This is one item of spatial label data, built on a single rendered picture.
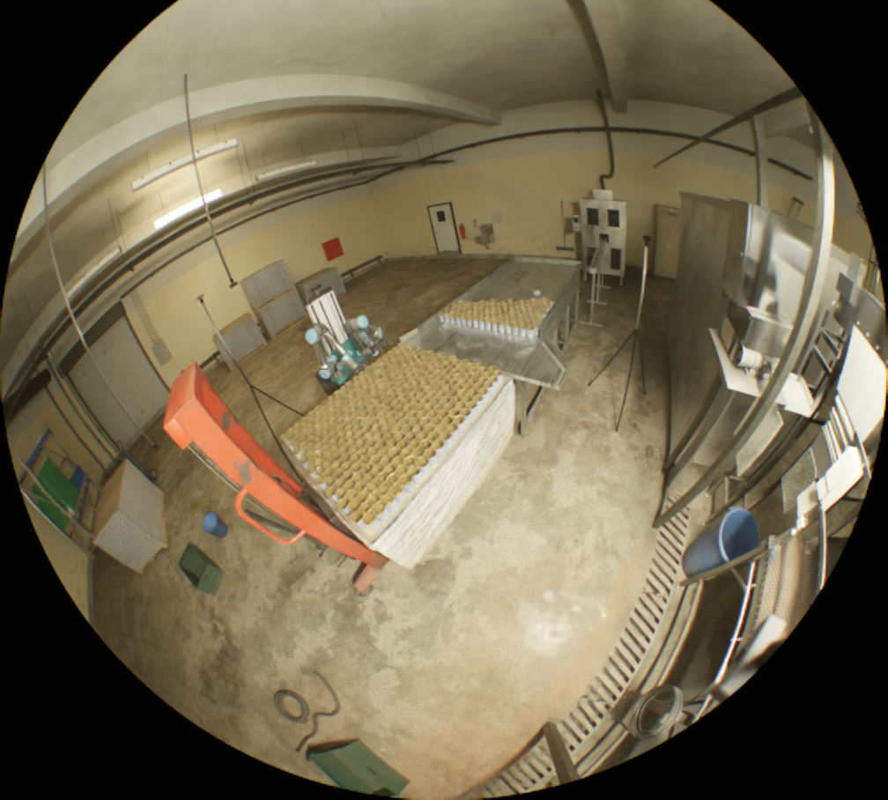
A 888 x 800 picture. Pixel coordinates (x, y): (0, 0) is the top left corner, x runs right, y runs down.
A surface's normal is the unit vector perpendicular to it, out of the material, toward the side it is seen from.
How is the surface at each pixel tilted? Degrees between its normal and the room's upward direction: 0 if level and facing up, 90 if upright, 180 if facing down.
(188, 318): 90
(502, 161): 90
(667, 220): 90
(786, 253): 90
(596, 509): 0
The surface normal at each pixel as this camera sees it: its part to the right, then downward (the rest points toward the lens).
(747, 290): -0.58, 0.56
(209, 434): 0.79, 0.21
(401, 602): -0.20, -0.80
